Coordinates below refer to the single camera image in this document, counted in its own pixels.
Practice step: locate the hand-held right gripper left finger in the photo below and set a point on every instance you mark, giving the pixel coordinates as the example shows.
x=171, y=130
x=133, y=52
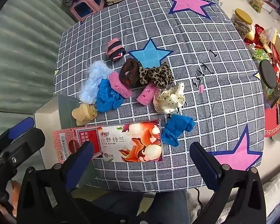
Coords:
x=80, y=165

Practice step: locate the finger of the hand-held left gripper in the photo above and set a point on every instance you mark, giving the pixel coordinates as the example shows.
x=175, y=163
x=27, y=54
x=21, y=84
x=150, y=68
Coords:
x=21, y=127

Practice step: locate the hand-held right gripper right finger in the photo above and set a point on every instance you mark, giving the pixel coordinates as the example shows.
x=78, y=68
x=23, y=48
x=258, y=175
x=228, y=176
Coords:
x=206, y=168

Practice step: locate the white storage box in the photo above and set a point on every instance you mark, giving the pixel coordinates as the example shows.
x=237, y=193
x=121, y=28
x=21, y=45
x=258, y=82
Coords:
x=46, y=112

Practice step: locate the blue cloth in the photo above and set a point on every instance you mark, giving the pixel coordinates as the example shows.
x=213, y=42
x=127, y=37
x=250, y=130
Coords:
x=176, y=128
x=107, y=96

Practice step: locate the cream polka dot scrunchie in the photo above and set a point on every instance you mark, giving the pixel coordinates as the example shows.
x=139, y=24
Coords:
x=168, y=99

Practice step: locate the light blue fluffy scrunchie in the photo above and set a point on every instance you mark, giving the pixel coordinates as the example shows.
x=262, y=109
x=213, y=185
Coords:
x=93, y=81

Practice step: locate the pink sponge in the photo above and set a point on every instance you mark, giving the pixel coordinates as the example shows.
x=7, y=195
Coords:
x=119, y=84
x=146, y=95

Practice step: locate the dark brown knit glove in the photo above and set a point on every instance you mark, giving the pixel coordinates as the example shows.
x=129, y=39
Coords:
x=128, y=73

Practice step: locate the leopard print scrunchie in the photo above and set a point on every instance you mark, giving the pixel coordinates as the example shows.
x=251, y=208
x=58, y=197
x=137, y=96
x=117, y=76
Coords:
x=156, y=74

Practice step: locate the pink black striped knit glove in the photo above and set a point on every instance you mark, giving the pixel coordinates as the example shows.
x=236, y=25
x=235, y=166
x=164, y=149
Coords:
x=113, y=47

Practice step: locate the floral tissue pack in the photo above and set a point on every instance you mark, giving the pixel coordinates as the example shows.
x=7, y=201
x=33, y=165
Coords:
x=130, y=142

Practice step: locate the green curtain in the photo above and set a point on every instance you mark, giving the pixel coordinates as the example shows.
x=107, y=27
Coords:
x=21, y=63

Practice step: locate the white cushion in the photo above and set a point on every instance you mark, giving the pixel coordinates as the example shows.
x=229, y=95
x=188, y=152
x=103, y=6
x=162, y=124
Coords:
x=277, y=191

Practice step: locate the red round tray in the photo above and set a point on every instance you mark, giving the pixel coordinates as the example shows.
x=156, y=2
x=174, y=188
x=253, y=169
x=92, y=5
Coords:
x=274, y=126

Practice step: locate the jar with black lid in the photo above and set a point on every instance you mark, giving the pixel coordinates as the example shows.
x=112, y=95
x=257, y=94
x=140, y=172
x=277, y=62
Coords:
x=267, y=73

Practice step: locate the grey checked blanket with stars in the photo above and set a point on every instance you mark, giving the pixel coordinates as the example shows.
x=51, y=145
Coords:
x=200, y=51

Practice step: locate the pink plastic stool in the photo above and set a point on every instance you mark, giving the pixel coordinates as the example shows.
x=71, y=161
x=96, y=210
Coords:
x=74, y=11

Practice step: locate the pile of snack packets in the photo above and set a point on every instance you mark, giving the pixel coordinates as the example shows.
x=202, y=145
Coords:
x=268, y=39

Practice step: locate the jar with gold lid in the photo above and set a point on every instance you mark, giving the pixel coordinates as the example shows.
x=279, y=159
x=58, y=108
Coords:
x=242, y=16

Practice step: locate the yellow green snack bag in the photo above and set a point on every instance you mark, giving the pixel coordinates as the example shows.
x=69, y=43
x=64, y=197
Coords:
x=256, y=3

